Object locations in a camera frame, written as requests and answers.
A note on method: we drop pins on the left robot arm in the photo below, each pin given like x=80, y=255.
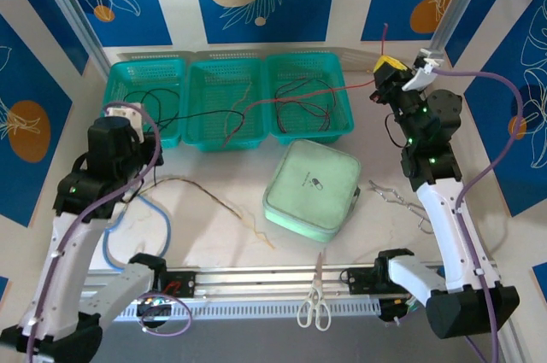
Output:
x=72, y=252

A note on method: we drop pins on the metal forceps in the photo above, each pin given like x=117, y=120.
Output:
x=397, y=200

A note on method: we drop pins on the aluminium rail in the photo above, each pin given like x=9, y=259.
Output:
x=265, y=277

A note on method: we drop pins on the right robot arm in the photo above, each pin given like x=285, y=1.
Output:
x=448, y=226

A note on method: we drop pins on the mint green zipper pouch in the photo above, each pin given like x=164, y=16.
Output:
x=307, y=196

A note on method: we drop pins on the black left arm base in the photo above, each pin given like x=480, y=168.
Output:
x=179, y=284

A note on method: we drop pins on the teal plastic basket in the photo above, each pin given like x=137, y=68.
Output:
x=213, y=81
x=128, y=77
x=307, y=68

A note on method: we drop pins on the aluminium frame post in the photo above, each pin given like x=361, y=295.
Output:
x=457, y=8
x=72, y=17

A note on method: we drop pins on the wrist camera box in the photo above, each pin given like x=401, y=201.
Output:
x=421, y=74
x=124, y=115

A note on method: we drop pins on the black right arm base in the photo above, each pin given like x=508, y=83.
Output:
x=361, y=281

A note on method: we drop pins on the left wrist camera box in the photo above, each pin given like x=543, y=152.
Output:
x=124, y=115

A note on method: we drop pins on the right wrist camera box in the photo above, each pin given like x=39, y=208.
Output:
x=421, y=74

